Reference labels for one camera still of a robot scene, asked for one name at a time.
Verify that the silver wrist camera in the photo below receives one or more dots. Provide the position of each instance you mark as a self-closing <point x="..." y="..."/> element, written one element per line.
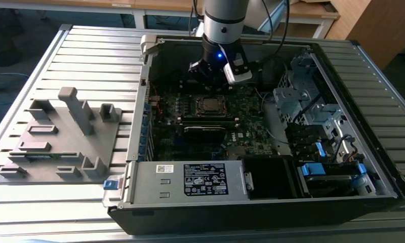
<point x="237" y="76"/>

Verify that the silver power supply unit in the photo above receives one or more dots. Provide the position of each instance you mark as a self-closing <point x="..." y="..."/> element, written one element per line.
<point x="148" y="182"/>

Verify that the black power supply label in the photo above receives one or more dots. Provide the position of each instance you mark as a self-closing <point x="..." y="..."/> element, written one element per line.
<point x="205" y="177"/>

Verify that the wooden cabinet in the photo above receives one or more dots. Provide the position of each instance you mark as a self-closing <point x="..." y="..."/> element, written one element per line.
<point x="384" y="25"/>

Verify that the wooden desk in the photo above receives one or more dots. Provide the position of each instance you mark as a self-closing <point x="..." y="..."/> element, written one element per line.
<point x="310" y="14"/>

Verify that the black disk drive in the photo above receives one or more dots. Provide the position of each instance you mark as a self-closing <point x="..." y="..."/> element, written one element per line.
<point x="326" y="183"/>

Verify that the silver chipset heatsink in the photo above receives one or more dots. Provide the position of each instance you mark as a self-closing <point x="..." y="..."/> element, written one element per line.
<point x="236" y="151"/>

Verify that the grey parts rack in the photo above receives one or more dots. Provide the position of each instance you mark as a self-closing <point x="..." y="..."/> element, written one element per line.
<point x="70" y="152"/>

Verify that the black graphics card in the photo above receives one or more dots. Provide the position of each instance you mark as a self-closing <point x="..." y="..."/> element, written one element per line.
<point x="204" y="138"/>

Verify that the silver CPU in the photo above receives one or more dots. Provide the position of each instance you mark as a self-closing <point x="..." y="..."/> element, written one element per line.
<point x="212" y="105"/>

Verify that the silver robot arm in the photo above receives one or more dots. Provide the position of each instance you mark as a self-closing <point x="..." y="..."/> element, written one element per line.
<point x="222" y="22"/>

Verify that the green RAM stick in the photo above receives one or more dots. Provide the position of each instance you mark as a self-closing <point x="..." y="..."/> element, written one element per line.
<point x="40" y="155"/>
<point x="209" y="123"/>

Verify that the green motherboard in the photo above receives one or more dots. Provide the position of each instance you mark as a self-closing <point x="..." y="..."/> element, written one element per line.
<point x="253" y="131"/>

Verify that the blue case latch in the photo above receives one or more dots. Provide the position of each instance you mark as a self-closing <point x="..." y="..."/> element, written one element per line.
<point x="109" y="184"/>

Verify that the metal drive cage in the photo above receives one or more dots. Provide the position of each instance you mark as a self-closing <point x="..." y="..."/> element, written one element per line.
<point x="285" y="95"/>

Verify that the black PC case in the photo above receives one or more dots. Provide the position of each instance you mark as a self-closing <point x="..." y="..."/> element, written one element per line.
<point x="222" y="217"/>

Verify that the white barcode sticker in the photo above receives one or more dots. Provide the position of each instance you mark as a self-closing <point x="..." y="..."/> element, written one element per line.
<point x="164" y="168"/>

